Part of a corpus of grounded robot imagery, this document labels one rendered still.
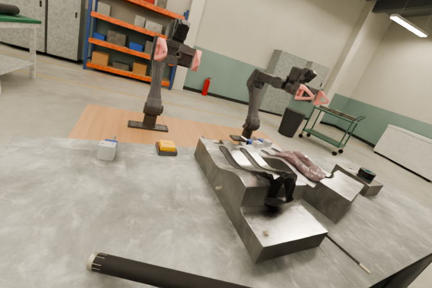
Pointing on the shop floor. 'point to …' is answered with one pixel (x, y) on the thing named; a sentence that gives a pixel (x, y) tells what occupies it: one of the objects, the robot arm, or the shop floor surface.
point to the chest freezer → (407, 150)
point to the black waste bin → (290, 122)
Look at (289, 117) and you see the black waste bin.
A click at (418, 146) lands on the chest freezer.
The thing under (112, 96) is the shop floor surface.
